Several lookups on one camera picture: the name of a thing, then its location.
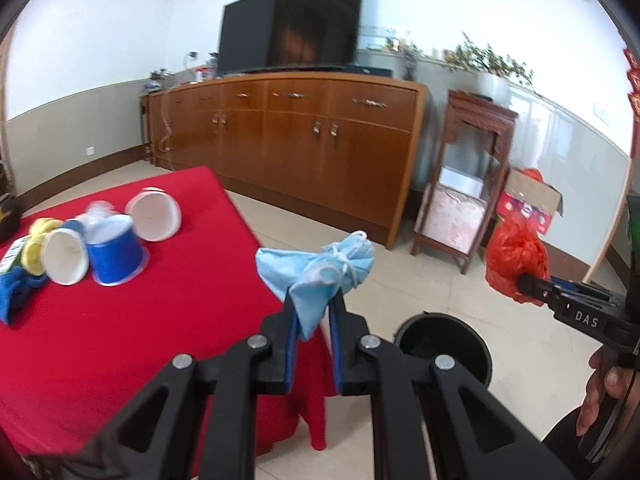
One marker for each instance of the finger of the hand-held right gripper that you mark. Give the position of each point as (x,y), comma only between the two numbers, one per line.
(567,286)
(536,287)

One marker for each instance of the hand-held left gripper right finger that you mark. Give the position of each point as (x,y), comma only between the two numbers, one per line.
(337,355)

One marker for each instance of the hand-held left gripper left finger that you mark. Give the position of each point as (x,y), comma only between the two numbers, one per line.
(291,350)

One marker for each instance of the red plastic bag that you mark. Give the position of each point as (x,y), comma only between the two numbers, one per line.
(515,247)

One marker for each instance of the blue face mask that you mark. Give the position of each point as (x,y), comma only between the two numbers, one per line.
(310,275)

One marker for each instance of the black trash bin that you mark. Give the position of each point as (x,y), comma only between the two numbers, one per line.
(440,335)

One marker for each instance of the white paper cup back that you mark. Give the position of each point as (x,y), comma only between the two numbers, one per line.
(155,215)

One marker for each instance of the white paper cup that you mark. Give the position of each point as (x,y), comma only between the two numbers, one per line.
(155,215)
(65,257)

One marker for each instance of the blue paper cup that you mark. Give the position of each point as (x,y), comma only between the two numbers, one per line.
(117,255)

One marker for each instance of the clear plastic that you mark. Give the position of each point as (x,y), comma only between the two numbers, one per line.
(97,212)

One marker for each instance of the person's right hand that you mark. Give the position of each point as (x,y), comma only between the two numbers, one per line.
(595,400)

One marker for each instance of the cardboard box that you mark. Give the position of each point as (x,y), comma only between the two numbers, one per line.
(535,197)

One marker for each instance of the white foam box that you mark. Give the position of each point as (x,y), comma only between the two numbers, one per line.
(462,180)

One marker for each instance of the red tablecloth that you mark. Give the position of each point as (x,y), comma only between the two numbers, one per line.
(150,320)

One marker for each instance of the wooden side stand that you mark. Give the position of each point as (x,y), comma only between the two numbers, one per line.
(480,115)

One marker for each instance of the wooden cabinet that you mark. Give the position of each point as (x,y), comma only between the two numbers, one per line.
(310,140)

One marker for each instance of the green leafy plant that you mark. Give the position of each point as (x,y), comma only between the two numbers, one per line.
(487,57)

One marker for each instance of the dried purple flowers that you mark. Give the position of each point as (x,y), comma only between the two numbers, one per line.
(411,57)

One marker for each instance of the black set-top box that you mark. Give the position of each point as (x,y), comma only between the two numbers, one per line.
(370,70)

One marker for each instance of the yellow towel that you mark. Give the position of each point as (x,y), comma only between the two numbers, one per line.
(37,240)

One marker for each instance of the blue cloth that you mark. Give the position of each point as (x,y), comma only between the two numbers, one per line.
(20,292)

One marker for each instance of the white red-labelled bottle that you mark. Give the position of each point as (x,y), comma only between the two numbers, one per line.
(202,74)

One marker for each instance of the green labelled bottle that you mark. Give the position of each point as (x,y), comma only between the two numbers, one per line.
(14,255)

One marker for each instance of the glass fish tank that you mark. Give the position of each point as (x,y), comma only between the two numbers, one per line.
(377,37)

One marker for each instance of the black teapot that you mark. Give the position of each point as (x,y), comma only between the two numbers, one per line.
(7,220)

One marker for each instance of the black television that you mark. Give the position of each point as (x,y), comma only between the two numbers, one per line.
(290,25)

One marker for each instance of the wall switch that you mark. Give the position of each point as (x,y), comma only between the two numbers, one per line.
(602,112)

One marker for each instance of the red wall decoration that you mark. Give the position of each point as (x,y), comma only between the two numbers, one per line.
(634,85)

